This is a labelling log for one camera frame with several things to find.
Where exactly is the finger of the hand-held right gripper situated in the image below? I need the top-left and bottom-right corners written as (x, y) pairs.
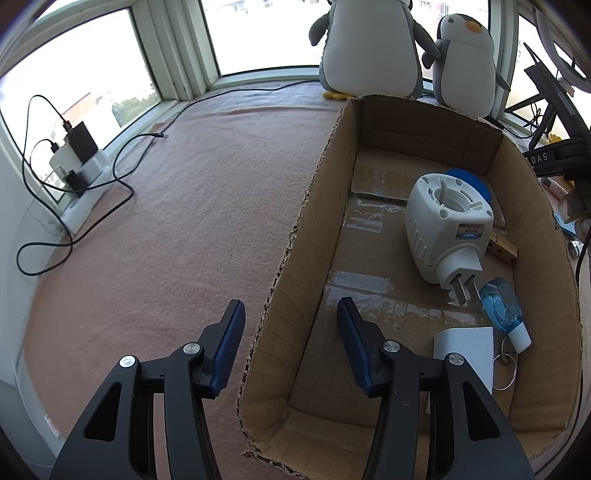
top-left (523, 42), bottom-right (591, 139)

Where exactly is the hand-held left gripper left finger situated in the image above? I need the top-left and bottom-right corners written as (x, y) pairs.
top-left (48, 299), bottom-right (246, 480)

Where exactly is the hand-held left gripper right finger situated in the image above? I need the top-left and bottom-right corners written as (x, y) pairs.
top-left (336, 296), bottom-right (536, 480)

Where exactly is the cardboard box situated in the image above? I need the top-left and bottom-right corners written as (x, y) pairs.
top-left (237, 93), bottom-right (581, 478)

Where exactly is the blue round lid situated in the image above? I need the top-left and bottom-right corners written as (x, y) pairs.
top-left (445, 168), bottom-right (491, 204)

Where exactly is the wooden clothespin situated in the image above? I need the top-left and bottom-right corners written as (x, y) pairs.
top-left (485, 229), bottom-right (519, 264)

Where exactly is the white plug-in repeller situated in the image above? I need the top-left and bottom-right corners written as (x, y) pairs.
top-left (405, 172), bottom-right (495, 306)

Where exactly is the small blue bottle white cap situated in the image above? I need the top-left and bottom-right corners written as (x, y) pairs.
top-left (479, 277), bottom-right (533, 354)

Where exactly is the metal key ring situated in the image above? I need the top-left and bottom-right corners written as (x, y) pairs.
top-left (492, 348), bottom-right (517, 391)

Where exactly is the small penguin plush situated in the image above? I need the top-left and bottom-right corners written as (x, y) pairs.
top-left (421, 14), bottom-right (511, 118)

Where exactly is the white rectangular charger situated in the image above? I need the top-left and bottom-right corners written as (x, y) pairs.
top-left (425, 327), bottom-right (495, 414)

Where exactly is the large penguin plush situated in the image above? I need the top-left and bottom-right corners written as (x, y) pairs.
top-left (308, 0), bottom-right (441, 100)

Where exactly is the white power strip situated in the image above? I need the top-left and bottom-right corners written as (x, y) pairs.
top-left (51, 151), bottom-right (112, 223)

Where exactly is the white plug adapter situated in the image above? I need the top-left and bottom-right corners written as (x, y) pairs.
top-left (50, 145), bottom-right (79, 174)

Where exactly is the black power brick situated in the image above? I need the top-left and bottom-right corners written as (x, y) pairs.
top-left (66, 121), bottom-right (100, 163)

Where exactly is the white ring light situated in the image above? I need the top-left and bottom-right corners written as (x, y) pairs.
top-left (531, 0), bottom-right (591, 93)

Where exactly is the long black cable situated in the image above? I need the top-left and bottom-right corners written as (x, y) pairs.
top-left (16, 133), bottom-right (167, 276)

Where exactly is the black cable along window sill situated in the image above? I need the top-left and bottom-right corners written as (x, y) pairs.
top-left (159, 79), bottom-right (321, 125)

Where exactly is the black cable on power brick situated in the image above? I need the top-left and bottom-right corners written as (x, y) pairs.
top-left (25, 95), bottom-right (72, 204)

